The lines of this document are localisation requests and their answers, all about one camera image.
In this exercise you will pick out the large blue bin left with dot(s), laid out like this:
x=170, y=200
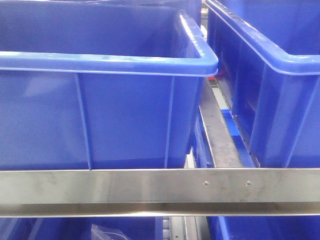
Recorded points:
x=92, y=85

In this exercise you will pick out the large blue bin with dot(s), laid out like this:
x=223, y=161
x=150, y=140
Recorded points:
x=269, y=73
x=92, y=85

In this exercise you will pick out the large blue bin right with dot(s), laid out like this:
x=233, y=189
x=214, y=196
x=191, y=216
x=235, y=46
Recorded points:
x=269, y=73

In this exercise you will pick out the steel shelf rail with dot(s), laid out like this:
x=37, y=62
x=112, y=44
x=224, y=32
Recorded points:
x=160, y=192

